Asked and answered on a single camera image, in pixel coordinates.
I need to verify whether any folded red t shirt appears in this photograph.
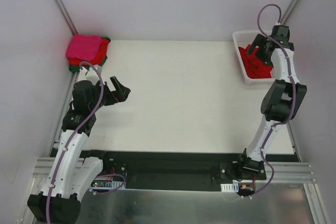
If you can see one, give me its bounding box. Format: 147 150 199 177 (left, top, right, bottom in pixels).
68 37 111 67

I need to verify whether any red t shirt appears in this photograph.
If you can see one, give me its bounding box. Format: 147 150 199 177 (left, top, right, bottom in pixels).
238 44 272 79
68 37 111 67

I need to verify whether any left grey cable duct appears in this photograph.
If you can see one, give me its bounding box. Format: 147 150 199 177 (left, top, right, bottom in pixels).
91 180 126 190

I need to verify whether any folded green t shirt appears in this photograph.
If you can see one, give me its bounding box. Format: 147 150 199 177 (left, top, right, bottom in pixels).
68 35 111 73

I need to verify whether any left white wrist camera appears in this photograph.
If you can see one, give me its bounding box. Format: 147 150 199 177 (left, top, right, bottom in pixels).
85 65 102 84

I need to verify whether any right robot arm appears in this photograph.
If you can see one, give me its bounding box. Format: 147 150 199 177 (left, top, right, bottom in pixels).
236 34 307 179

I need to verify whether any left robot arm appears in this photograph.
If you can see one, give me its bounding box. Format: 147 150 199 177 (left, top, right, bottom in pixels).
27 77 131 223

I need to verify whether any white plastic basket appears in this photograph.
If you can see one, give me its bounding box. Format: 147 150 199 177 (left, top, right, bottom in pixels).
233 30 274 85

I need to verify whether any folded pink t shirt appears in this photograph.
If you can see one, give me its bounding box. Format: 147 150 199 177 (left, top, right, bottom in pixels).
66 34 102 61

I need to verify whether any right grey cable duct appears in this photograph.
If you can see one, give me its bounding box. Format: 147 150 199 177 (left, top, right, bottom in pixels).
220 183 239 193

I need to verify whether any grey cable duct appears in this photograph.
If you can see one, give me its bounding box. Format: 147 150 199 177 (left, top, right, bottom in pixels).
91 180 126 190
220 183 239 193

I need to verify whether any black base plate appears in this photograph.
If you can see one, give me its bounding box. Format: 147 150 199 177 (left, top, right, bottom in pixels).
80 150 266 191

